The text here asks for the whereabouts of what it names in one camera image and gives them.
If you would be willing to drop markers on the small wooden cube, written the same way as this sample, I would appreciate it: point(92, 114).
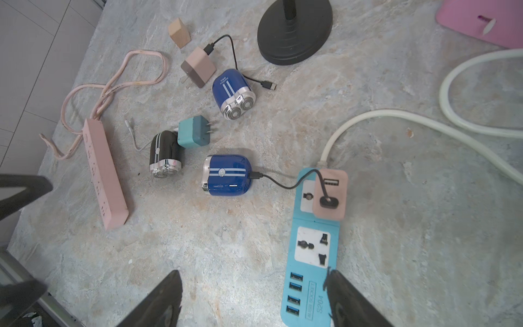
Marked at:
point(179, 33)

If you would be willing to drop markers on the pink metronome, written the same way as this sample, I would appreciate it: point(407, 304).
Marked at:
point(497, 22)

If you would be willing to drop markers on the black electric shaver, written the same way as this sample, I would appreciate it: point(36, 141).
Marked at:
point(165, 155)

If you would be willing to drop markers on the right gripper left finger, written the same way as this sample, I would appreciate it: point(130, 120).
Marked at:
point(161, 307)

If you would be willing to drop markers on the blue shaver near teal strip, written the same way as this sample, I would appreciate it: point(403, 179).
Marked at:
point(226, 175)

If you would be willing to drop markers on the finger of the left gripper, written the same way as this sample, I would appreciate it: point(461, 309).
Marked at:
point(33, 187)
point(17, 298)

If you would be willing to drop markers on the teal USB charger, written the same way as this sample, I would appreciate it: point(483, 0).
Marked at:
point(194, 132)

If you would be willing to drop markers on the pink USB charger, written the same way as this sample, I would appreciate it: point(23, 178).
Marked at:
point(336, 184)

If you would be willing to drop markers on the aluminium mounting rail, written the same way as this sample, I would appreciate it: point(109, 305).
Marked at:
point(46, 311)

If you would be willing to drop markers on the pink power strip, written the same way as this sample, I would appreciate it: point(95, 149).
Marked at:
point(112, 204)

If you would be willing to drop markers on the black microphone stand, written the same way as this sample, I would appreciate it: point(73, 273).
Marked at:
point(291, 31)

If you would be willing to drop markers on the beige USB charger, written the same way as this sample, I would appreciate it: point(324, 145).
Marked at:
point(198, 67)

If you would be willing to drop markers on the teal power strip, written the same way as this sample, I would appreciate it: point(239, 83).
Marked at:
point(312, 251)

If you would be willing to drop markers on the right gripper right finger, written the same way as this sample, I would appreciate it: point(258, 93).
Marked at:
point(348, 306)

